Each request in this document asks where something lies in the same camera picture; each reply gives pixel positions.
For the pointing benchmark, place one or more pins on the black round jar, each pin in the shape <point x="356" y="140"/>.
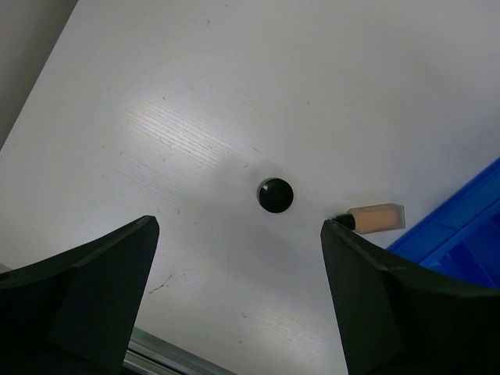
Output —
<point x="275" y="195"/>

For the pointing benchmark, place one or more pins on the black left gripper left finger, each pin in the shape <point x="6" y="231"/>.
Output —
<point x="74" y="313"/>

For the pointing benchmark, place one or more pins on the beige foundation bottle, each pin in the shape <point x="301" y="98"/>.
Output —
<point x="373" y="218"/>

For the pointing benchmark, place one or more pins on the blue plastic organizer tray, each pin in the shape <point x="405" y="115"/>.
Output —
<point x="460" y="238"/>

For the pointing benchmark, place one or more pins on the aluminium front rail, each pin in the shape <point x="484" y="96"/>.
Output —
<point x="148" y="354"/>

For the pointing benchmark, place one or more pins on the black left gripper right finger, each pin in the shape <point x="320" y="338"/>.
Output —
<point x="396" y="317"/>

